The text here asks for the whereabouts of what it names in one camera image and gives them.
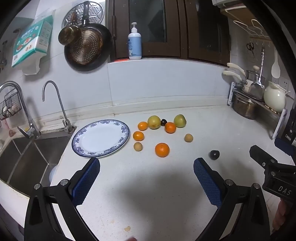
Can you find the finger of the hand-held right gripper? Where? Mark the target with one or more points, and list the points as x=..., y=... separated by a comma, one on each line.
x=285, y=146
x=263, y=158

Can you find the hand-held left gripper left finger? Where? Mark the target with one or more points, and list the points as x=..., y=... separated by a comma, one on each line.
x=86, y=180

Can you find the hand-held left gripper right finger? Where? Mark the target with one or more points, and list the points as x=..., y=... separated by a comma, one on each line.
x=207, y=180

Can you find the dark plum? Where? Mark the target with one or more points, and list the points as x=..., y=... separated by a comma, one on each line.
x=214, y=154
x=163, y=122

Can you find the blue patterned white plate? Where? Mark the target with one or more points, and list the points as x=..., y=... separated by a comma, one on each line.
x=99, y=139

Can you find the small brown kiwi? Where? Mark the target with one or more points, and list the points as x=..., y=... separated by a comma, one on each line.
x=188, y=138
x=138, y=146

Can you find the large orange mandarin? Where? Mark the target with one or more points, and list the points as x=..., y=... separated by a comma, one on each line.
x=162, y=149

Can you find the green apple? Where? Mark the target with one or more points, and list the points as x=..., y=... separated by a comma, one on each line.
x=180, y=120

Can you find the small orange mandarin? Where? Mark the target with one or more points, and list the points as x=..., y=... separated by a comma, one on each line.
x=142, y=125

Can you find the yellow pear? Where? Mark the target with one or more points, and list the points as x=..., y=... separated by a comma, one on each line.
x=154, y=122

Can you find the person's right hand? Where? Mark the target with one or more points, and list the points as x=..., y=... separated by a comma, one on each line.
x=280, y=216

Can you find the white metal kitchen rack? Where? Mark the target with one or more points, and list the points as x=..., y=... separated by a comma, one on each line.
x=279, y=125

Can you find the white round container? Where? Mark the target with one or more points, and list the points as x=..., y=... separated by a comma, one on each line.
x=53, y=173

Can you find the white ceramic jar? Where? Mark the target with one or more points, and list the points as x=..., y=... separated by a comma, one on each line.
x=275, y=98

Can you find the large steel pot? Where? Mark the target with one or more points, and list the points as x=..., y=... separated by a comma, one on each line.
x=244, y=107

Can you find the steel kitchen sink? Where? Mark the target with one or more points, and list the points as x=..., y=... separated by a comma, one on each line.
x=30, y=160

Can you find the metal spatula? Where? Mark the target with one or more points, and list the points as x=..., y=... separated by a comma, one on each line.
x=256, y=89

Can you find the white rice spoon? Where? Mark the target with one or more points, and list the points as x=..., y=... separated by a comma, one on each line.
x=275, y=69

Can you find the small steel pot with lid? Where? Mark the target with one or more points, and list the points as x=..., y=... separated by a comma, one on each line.
x=252, y=75

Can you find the thin gooseneck faucet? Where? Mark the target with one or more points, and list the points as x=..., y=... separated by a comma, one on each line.
x=60, y=102

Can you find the black scissors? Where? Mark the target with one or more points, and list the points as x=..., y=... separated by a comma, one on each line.
x=250, y=47

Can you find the large chrome faucet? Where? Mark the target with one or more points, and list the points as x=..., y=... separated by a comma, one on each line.
x=21, y=93

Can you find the copper colander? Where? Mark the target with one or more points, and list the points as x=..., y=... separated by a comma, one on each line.
x=85, y=48

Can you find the black frying pan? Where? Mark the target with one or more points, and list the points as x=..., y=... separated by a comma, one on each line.
x=105, y=48

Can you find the white and blue pump bottle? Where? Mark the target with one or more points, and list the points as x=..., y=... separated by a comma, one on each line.
x=135, y=45

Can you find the teal and white bag box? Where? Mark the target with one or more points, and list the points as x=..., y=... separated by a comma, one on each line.
x=30, y=39

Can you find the round steel steamer plate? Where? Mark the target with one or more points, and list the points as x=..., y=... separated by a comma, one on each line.
x=94, y=11

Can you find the white wall outlet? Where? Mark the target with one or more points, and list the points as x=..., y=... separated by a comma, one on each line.
x=285, y=83

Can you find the dark wooden window frame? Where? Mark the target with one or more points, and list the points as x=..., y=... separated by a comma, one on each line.
x=182, y=30

